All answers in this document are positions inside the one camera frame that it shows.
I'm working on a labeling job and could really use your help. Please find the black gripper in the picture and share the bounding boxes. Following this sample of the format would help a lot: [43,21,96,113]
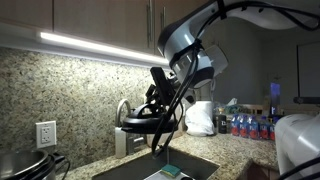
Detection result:
[145,84,175,110]

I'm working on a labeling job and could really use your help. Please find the black cooker power cord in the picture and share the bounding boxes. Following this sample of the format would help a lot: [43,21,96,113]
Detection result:
[53,153,72,180]

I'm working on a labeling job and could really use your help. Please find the under-cabinet light strip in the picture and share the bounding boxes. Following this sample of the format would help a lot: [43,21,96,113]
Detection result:
[39,32,168,66]

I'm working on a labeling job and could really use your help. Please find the paper towel roll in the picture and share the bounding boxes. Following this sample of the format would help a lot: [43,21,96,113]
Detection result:
[195,101,212,124]

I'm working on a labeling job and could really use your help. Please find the tissue box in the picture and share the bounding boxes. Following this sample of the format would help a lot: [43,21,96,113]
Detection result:
[214,98,244,114]

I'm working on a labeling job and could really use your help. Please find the green sponge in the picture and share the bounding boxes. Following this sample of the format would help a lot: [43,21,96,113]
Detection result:
[161,164,181,178]

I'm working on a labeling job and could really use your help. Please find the dark jar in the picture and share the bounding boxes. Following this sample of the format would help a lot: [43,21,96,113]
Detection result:
[217,115,227,134]

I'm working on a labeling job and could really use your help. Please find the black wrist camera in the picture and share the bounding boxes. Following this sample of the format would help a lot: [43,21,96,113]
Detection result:
[150,67,174,105]

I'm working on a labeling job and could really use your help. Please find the white plastic bag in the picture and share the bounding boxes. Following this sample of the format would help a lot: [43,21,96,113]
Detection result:
[185,103,214,137]

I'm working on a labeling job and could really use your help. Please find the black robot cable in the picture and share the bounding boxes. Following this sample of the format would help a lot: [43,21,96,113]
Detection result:
[151,0,320,159]

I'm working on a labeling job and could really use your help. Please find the curved steel faucet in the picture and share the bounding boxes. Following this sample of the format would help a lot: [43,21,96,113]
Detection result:
[114,99,146,156]

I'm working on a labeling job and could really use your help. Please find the white soap dispenser bottle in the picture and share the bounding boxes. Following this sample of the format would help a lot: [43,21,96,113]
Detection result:
[115,127,126,158]

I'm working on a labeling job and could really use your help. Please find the stainless steel sink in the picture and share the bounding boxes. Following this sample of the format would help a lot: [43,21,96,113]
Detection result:
[91,147,219,180]

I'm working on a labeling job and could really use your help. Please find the stainless steel pressure cooker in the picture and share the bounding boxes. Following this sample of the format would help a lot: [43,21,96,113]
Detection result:
[0,149,65,180]

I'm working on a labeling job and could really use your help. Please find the white wall outlet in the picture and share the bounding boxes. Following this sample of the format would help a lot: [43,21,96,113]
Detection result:
[36,121,57,148]

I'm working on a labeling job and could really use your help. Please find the pack of water bottles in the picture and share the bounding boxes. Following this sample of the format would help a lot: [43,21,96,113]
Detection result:
[230,114,275,141]

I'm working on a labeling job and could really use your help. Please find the wooden upper cabinets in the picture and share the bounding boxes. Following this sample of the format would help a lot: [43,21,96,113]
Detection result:
[0,0,208,55]

